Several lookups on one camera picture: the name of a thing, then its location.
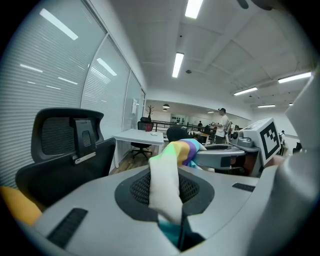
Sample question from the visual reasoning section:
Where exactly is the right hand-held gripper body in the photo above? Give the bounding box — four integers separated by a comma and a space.
229, 117, 281, 178

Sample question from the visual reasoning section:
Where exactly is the white desk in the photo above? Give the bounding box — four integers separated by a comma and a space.
111, 128, 165, 169

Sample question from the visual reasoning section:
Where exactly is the orange fabric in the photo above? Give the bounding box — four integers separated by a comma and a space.
0, 186, 43, 227

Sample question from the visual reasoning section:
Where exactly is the black swivel chair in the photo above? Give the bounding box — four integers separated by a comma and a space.
130, 116, 155, 160

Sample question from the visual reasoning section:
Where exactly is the black mesh office chair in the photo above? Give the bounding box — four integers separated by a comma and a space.
14, 107, 117, 210

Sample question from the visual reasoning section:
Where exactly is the rainbow striped clothing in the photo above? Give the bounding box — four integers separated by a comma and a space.
148, 138, 208, 250

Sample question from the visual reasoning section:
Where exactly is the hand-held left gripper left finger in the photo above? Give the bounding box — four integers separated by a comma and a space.
32, 166, 182, 256

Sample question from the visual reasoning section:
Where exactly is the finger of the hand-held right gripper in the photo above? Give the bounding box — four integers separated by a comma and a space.
194, 147, 260, 174
203, 143, 245, 151

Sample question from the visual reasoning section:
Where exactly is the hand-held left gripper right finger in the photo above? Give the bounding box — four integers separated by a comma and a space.
177, 166, 260, 251

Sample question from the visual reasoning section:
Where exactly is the black metal railing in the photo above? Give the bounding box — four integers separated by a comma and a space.
151, 119, 177, 138

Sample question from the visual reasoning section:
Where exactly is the white window blind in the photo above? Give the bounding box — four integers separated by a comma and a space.
80, 34, 132, 141
0, 0, 109, 189

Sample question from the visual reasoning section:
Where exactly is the frosted glass panel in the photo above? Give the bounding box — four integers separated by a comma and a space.
122, 71, 146, 131

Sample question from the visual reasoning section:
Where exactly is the person's right forearm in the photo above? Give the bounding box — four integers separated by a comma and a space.
264, 154, 286, 169

